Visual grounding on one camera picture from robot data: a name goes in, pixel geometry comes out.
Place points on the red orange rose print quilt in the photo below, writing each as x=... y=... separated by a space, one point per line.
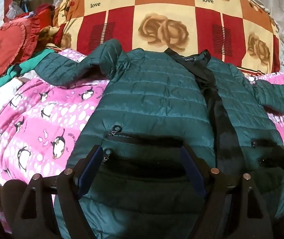
x=164 y=12

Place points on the brown floral cloth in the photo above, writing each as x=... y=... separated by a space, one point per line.
x=51 y=33

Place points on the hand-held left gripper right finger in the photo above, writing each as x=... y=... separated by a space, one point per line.
x=193 y=171

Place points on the red ruffled heart cushion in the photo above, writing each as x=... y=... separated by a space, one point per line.
x=7 y=44

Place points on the dark green puffer jacket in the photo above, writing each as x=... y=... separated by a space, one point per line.
x=151 y=99

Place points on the clear plastic bag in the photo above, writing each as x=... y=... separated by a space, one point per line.
x=14 y=8

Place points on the white patterned cloth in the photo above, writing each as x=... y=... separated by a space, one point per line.
x=0 y=99

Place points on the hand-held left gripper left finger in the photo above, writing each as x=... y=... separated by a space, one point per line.
x=92 y=169

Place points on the pink penguin print blanket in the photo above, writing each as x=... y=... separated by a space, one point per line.
x=47 y=119

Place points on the dark red cloth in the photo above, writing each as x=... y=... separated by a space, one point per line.
x=44 y=15

